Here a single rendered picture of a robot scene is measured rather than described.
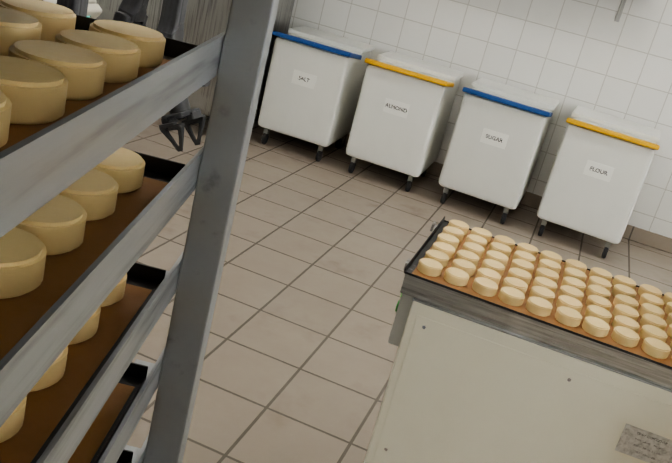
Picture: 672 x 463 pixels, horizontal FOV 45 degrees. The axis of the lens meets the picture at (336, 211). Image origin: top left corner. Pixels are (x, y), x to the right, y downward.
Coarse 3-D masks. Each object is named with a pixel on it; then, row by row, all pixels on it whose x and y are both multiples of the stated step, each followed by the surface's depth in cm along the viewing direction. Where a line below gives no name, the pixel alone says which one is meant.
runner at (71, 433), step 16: (176, 272) 63; (160, 288) 58; (160, 304) 60; (144, 320) 55; (128, 336) 51; (144, 336) 57; (128, 352) 53; (112, 368) 49; (96, 384) 46; (112, 384) 50; (80, 400) 44; (96, 400) 47; (80, 416) 44; (96, 416) 48; (64, 432) 42; (80, 432) 45; (48, 448) 40; (64, 448) 42
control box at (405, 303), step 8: (408, 296) 172; (400, 304) 173; (408, 304) 172; (400, 312) 174; (408, 312) 173; (400, 320) 174; (392, 328) 175; (400, 328) 174; (392, 336) 176; (400, 336) 175
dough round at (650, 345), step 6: (648, 342) 153; (654, 342) 154; (660, 342) 155; (642, 348) 154; (648, 348) 153; (654, 348) 152; (660, 348) 152; (666, 348) 153; (648, 354) 153; (654, 354) 152; (660, 354) 152; (666, 354) 152
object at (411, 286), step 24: (408, 288) 167; (432, 288) 166; (456, 312) 166; (480, 312) 164; (504, 312) 162; (528, 336) 162; (552, 336) 161; (576, 336) 159; (600, 360) 159; (624, 360) 158
